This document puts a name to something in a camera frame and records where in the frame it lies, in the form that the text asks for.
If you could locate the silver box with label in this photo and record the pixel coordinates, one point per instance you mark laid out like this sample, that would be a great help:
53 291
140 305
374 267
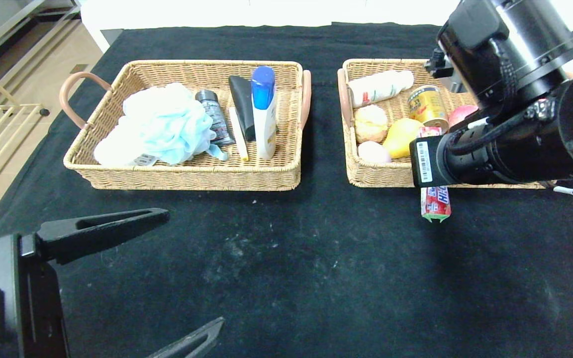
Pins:
456 84

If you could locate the red Hi-Chew candy pack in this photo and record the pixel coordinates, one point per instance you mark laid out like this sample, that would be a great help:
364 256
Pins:
435 201

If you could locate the pale pink round ball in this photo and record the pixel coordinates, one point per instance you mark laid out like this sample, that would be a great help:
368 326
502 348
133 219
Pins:
373 152

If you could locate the yellow pear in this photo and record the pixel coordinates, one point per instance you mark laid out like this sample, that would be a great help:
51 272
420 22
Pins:
401 139

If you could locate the beige wooden rack on wheels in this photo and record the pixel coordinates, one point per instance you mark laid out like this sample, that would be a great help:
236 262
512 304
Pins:
18 105

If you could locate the black tablecloth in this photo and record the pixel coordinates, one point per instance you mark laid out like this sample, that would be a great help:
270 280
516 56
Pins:
316 298

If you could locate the brown floor outlet plate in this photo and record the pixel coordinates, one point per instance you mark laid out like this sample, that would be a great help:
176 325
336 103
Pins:
78 68

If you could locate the white table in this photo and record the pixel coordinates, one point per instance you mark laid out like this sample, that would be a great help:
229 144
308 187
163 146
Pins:
112 15

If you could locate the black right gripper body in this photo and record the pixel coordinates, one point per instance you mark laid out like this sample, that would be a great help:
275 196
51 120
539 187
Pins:
425 161

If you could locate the grey squeeze tube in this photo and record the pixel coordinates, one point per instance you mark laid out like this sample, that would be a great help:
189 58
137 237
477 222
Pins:
217 119

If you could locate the white round plastic container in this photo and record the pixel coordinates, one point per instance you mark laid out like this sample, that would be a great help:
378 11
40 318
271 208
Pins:
115 149

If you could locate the gold drink can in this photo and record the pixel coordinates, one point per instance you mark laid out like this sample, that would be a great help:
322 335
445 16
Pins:
427 107

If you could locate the pink cream puff bun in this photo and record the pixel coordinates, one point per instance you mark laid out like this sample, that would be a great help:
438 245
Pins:
370 124

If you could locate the white bottle with red label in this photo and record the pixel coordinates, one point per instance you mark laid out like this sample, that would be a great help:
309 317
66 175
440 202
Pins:
378 88

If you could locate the white marker yellow cap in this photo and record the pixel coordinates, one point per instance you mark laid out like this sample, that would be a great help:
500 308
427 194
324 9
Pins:
239 136

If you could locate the white shampoo bottle blue cap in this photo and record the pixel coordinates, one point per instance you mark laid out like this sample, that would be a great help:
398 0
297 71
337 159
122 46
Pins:
265 124

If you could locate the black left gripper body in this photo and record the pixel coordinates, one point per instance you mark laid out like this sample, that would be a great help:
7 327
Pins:
14 293

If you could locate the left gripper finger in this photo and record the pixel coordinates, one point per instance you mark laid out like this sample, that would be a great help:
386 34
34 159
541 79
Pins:
192 343
102 231

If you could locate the pink peach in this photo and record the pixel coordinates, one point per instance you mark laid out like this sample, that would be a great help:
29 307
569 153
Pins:
460 114

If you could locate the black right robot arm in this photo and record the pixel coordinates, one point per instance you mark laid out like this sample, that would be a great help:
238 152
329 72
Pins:
525 99

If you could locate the light blue bath loofah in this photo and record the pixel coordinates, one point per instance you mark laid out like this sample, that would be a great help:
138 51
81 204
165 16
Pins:
167 122

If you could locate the black squeeze tube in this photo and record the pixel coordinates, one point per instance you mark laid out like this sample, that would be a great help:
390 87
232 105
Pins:
242 99

